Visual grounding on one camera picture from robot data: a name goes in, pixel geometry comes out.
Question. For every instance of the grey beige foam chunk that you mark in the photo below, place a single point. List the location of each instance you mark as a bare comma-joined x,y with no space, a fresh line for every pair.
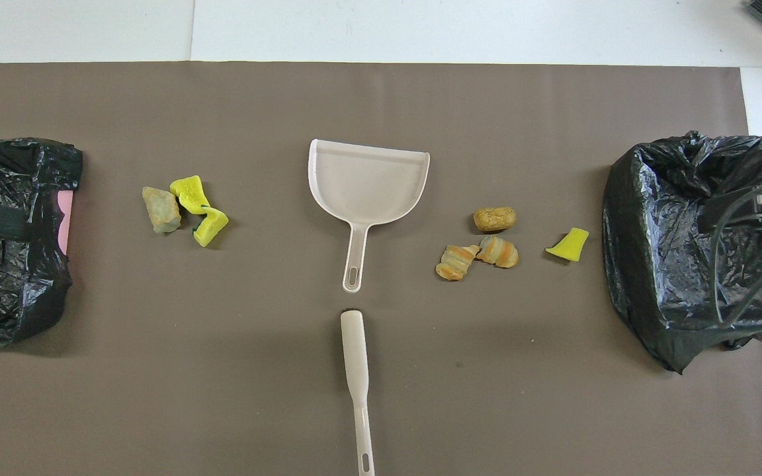
161,210

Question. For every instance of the yellow sponge wedge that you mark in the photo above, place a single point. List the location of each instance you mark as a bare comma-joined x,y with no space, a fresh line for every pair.
569,246

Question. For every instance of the yellow sponge piece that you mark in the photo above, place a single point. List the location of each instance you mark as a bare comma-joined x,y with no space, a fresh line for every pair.
211,228
189,193

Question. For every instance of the striped bread piece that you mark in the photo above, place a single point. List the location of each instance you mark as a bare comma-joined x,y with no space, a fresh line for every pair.
500,252
455,263

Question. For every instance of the brown bread roll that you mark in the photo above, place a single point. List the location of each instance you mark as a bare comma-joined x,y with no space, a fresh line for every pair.
494,219

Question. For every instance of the beige plastic dustpan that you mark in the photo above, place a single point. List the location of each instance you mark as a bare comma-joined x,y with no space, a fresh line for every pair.
368,185

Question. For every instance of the beige hand brush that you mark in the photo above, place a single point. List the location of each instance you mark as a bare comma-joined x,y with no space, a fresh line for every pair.
354,350

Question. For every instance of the brown table mat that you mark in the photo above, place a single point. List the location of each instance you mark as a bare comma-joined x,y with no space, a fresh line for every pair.
255,370

